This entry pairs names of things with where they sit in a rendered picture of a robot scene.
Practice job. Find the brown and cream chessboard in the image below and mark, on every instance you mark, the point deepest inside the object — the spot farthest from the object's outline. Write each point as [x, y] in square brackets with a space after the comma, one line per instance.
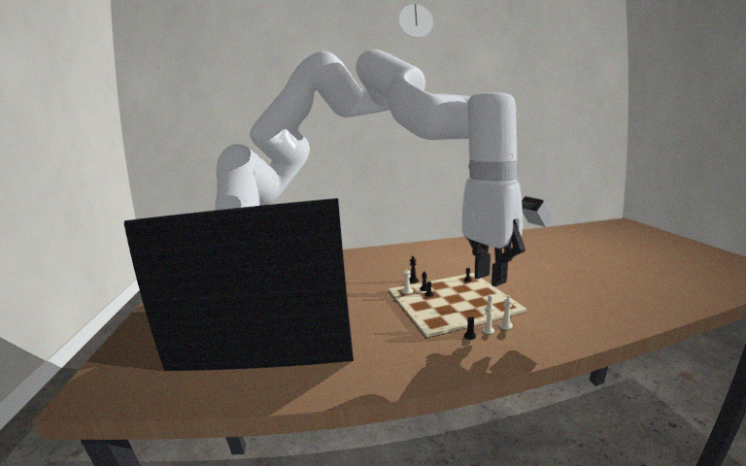
[452, 303]

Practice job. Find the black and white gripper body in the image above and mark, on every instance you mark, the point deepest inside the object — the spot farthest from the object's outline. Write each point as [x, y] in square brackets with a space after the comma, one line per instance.
[488, 211]

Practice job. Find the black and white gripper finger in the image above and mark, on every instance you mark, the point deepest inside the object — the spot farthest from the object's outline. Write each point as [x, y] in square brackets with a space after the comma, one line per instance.
[482, 259]
[500, 267]

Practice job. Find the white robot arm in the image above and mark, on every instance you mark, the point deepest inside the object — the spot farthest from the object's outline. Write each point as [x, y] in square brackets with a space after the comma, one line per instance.
[489, 118]

